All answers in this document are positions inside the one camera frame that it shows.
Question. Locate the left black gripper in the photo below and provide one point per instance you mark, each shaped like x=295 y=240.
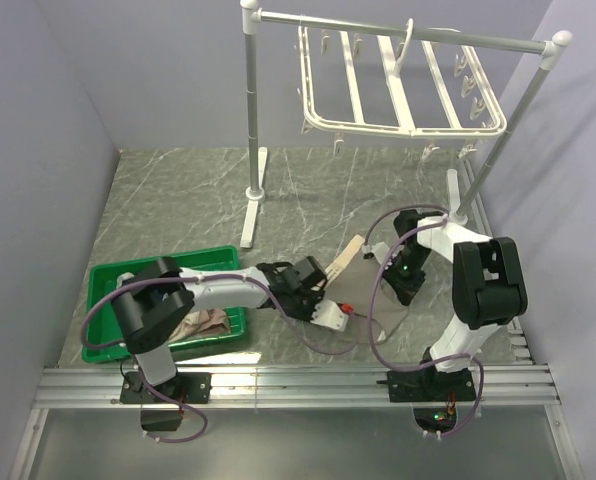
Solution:
x=317 y=296

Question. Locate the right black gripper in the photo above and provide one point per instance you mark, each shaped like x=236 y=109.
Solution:
x=404 y=289

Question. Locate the taupe beige underwear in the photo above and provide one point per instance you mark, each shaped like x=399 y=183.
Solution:
x=350 y=281

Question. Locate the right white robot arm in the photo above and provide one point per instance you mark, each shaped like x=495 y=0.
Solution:
x=488 y=288

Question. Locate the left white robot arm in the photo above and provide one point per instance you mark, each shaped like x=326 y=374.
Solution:
x=150 y=306

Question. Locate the beige pink underwear pile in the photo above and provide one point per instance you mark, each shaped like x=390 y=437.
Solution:
x=201 y=324

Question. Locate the white clip drying hanger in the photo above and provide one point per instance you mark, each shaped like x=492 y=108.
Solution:
x=487 y=119

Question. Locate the green plastic tray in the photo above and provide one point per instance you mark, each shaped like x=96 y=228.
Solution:
x=103 y=327

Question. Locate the grey white garment rack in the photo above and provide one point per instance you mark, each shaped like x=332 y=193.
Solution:
x=549 y=52

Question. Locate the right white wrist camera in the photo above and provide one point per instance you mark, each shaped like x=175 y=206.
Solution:
x=379 y=251

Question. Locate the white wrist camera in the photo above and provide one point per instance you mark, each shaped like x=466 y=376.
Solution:
x=379 y=251
x=330 y=315

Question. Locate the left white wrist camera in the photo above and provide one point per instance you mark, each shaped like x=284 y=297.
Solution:
x=330 y=315

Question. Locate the aluminium rail base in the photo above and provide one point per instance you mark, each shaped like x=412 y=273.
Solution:
x=293 y=386

